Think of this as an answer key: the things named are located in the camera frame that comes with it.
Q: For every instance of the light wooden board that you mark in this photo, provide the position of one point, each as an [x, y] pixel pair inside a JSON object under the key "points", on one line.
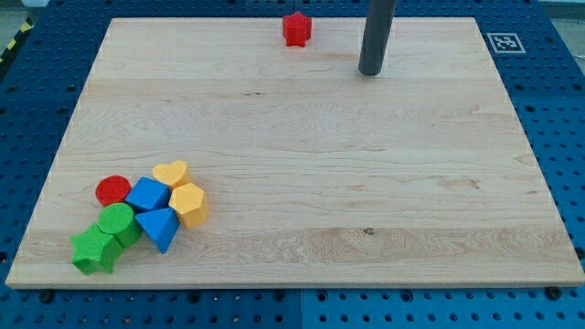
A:
{"points": [[315, 175]]}

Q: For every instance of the yellow hexagon block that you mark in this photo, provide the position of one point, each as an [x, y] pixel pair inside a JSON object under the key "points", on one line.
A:
{"points": [[190, 204]]}

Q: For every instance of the yellow heart block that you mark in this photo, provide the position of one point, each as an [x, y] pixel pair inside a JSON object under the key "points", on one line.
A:
{"points": [[173, 175]]}

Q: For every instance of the red star block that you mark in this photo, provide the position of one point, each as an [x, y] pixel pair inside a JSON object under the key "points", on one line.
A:
{"points": [[297, 29]]}

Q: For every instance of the blue triangle block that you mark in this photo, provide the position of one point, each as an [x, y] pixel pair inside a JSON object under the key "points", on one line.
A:
{"points": [[160, 226]]}

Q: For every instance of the blue cube block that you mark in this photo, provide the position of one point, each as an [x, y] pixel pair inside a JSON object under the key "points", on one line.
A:
{"points": [[148, 195]]}

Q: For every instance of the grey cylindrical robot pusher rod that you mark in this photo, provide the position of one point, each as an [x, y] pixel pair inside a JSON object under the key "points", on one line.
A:
{"points": [[375, 37]]}

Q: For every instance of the red cylinder block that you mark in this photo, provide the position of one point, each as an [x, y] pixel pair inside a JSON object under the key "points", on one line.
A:
{"points": [[112, 189]]}

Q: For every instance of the green cylinder block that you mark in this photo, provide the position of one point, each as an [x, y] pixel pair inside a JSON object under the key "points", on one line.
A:
{"points": [[118, 219]]}

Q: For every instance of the green star block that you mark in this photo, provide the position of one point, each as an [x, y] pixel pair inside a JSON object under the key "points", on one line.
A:
{"points": [[94, 250]]}

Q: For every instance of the white fiducial marker tag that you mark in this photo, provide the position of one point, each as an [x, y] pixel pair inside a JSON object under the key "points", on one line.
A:
{"points": [[505, 43]]}

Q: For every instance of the black yellow hazard tape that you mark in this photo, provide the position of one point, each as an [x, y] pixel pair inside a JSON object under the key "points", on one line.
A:
{"points": [[12, 48]]}

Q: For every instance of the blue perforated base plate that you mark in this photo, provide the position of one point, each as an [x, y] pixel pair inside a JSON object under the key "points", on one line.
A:
{"points": [[40, 90]]}

